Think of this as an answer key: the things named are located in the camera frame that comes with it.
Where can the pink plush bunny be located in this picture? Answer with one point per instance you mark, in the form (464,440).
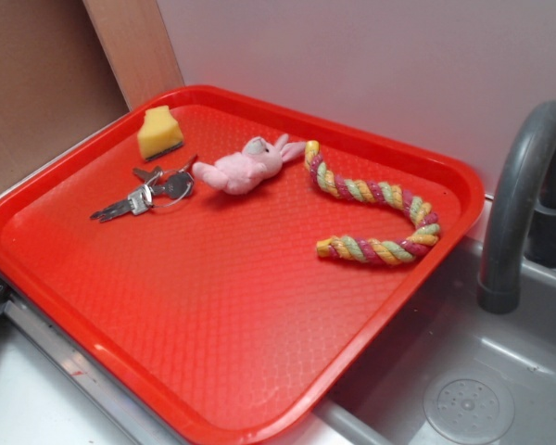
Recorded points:
(241,172)

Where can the red plastic tray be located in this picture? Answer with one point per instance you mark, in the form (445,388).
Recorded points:
(216,312)

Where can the silver key bunch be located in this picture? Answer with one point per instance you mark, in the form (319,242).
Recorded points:
(160,189)

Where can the yellow sponge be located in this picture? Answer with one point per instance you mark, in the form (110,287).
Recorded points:
(159,134)

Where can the grey plastic sink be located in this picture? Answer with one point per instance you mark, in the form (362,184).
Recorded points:
(444,371)

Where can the grey plastic faucet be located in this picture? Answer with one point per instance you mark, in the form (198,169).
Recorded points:
(522,220)

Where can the multicoloured twisted rope toy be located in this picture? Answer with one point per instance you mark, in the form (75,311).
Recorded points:
(377,223)

